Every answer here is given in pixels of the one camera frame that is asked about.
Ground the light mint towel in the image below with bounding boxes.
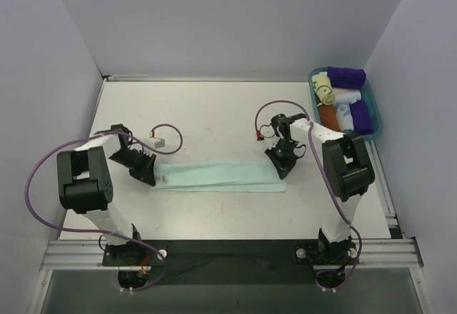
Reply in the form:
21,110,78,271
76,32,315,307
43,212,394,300
154,161,286,193

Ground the green and yellow patterned towel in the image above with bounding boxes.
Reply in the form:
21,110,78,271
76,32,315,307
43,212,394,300
311,74,336,106

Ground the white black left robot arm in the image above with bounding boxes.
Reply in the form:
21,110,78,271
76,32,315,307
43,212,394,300
56,124,156,265

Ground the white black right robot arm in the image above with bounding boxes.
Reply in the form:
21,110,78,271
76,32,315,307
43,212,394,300
265,113,375,264

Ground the orange brown rolled towel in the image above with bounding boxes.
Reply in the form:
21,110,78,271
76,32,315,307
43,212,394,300
317,102,341,132

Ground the white blue rolled towel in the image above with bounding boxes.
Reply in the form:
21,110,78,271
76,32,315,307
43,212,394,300
333,101,355,133

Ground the pink rolled towel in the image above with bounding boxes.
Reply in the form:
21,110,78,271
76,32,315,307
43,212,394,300
332,87,361,103

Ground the purple rolled towel right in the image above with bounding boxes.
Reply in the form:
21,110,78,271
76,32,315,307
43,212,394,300
350,100,374,135

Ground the purple rolled towel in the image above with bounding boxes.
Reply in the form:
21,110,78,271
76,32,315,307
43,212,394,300
326,66,366,90
350,100,374,135

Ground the purple rolled towel top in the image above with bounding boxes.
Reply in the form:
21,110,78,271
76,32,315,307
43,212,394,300
326,66,366,90

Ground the teal plastic basket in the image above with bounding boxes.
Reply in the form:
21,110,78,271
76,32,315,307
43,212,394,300
308,66,383,141

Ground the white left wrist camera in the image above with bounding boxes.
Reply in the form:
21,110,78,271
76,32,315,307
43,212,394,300
146,137,166,149

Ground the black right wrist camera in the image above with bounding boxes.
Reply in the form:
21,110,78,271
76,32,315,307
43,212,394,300
271,113,288,135

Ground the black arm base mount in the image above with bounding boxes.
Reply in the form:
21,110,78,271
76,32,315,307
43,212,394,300
101,238,358,288

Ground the aluminium frame rail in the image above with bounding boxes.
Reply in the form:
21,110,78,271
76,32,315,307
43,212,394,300
40,239,423,271

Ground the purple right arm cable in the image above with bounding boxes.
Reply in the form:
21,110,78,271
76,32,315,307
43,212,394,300
253,100,365,290

